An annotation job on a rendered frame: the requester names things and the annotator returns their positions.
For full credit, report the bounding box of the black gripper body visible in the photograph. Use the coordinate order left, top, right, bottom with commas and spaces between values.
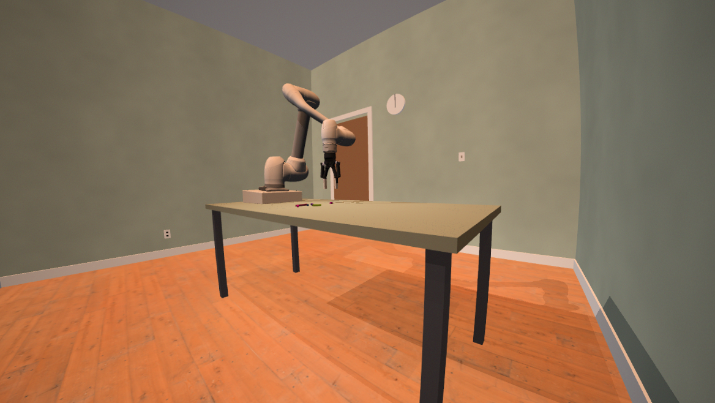
324, 153, 336, 168

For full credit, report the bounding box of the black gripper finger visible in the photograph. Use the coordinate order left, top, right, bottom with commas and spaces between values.
329, 161, 341, 189
320, 162, 329, 189

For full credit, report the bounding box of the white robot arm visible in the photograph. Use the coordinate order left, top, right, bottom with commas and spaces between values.
258, 83, 356, 192

